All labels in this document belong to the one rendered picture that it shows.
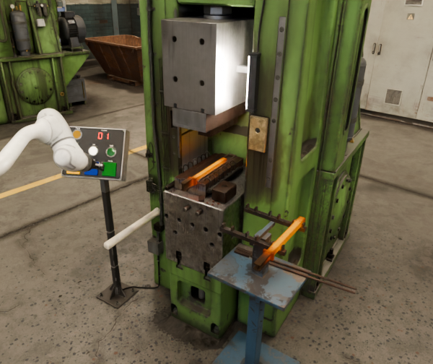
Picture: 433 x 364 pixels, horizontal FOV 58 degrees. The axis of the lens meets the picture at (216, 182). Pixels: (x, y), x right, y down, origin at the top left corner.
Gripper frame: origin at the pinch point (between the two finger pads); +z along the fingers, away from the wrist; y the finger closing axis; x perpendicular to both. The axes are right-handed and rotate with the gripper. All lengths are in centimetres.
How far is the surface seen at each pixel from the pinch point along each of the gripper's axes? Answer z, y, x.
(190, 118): -6, 45, 26
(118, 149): 13.1, 4.1, 11.2
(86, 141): 13.1, -14.0, 14.5
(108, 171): 12.4, -0.1, -0.9
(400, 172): 282, 250, 41
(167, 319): 58, 30, -89
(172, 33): -22, 37, 61
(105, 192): 32.4, -8.7, -12.0
